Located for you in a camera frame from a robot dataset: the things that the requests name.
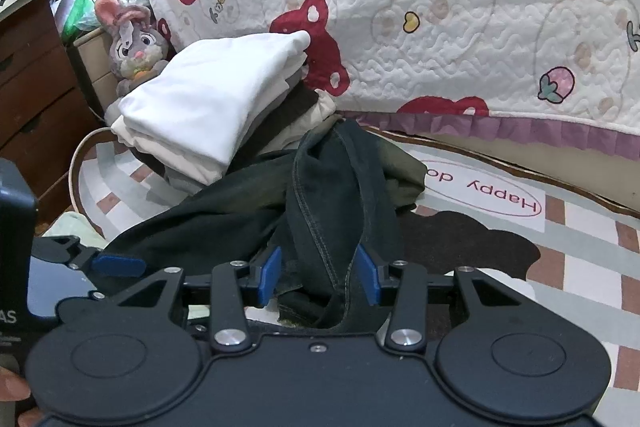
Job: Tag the bear print quilt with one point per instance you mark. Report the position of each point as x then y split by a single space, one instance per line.
450 7

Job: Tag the pale green cloth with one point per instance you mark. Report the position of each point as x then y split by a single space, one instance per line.
70 227

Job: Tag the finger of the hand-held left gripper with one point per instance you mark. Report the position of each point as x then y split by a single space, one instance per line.
120 264

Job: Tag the wooden drawer cabinet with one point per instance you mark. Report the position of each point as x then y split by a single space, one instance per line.
35 107

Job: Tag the checkered bed mat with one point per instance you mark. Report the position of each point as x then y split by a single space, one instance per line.
575 257

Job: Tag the cream folded garment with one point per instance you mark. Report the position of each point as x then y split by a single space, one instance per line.
150 147

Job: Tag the beige nightstand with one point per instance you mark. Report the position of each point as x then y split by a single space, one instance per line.
92 62

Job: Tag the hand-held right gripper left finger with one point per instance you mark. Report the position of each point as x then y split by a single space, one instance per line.
269 277

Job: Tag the grey plush rabbit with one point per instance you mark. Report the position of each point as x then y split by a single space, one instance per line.
132 37

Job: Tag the white folded garment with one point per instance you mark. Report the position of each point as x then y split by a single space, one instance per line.
200 92

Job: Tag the dark brown folded garment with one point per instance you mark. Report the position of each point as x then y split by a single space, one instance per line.
285 117

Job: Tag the person's left hand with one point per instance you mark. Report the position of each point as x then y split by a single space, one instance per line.
11 389

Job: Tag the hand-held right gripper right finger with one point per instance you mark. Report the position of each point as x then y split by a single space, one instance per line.
369 277

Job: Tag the beige mattress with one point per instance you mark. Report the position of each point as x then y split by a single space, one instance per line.
550 167

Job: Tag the dark denim jeans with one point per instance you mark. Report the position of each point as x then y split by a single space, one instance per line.
325 207

